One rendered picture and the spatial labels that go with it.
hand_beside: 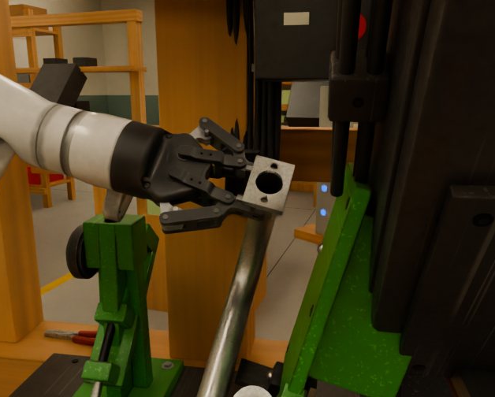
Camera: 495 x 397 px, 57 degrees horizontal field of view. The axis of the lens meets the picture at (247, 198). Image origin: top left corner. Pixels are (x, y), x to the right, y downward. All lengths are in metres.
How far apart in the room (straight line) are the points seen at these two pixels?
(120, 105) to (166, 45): 11.64
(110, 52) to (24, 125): 12.02
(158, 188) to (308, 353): 0.21
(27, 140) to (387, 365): 0.38
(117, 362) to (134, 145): 0.33
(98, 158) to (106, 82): 12.11
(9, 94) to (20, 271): 0.50
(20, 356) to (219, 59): 0.62
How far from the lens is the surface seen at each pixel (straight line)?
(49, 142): 0.48
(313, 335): 0.36
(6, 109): 0.51
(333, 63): 0.29
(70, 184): 6.17
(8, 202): 0.92
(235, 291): 0.53
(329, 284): 0.34
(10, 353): 0.96
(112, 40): 12.49
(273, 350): 0.87
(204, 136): 0.49
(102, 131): 0.46
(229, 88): 0.70
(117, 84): 12.39
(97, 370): 0.65
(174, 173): 0.45
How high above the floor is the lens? 1.34
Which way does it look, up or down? 13 degrees down
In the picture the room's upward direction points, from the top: straight up
